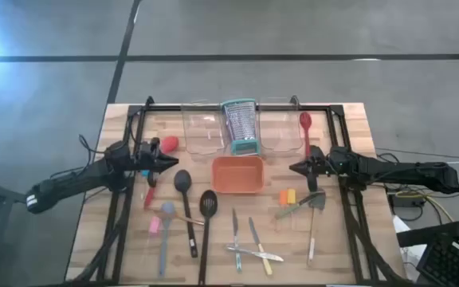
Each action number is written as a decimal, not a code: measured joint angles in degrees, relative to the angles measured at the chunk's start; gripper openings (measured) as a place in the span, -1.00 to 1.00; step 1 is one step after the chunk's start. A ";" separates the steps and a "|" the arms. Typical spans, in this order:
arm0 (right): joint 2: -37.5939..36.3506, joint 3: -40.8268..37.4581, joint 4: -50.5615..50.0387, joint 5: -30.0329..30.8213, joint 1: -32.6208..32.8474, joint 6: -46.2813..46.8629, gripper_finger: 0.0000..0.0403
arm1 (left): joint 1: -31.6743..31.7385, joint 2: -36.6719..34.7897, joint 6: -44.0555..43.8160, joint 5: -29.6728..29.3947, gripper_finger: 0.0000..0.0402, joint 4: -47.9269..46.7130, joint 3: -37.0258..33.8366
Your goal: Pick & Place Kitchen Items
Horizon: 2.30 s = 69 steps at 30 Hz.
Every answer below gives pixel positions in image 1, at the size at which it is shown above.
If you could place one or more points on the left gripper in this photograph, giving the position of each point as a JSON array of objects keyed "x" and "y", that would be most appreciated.
[{"x": 142, "y": 157}]

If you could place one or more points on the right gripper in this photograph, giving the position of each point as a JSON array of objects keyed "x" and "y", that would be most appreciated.
[{"x": 326, "y": 163}]

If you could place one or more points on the black plastic spoon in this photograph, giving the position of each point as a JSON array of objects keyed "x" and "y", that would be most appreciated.
[{"x": 182, "y": 181}]

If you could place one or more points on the gray silicone spoon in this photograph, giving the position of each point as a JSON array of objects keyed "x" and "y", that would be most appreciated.
[{"x": 168, "y": 209}]

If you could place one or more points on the red silicone spoon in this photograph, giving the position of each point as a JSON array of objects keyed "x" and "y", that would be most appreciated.
[{"x": 305, "y": 119}]

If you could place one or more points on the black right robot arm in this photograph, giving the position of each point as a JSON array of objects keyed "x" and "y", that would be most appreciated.
[{"x": 393, "y": 169}]

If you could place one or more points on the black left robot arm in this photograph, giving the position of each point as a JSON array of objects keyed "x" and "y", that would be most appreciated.
[{"x": 74, "y": 179}]

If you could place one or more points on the clear plastic container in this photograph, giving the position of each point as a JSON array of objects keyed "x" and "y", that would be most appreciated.
[
  {"x": 281, "y": 131},
  {"x": 203, "y": 131}
]

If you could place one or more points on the black slotted spoon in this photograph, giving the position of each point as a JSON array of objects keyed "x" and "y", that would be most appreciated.
[{"x": 208, "y": 205}]

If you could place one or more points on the orange plastic bin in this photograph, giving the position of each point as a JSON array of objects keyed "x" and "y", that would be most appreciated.
[{"x": 237, "y": 175}]

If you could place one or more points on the steel box grater teal trim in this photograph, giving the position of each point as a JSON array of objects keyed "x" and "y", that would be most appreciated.
[{"x": 240, "y": 123}]

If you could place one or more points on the black power box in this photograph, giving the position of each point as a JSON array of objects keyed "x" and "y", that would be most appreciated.
[{"x": 405, "y": 201}]

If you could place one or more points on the black desk bar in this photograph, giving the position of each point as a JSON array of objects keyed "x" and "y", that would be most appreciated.
[{"x": 424, "y": 237}]

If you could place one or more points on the white paper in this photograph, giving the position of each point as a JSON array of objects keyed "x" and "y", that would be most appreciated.
[{"x": 413, "y": 255}]

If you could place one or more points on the black laptop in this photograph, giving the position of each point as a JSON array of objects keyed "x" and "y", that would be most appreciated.
[{"x": 448, "y": 263}]

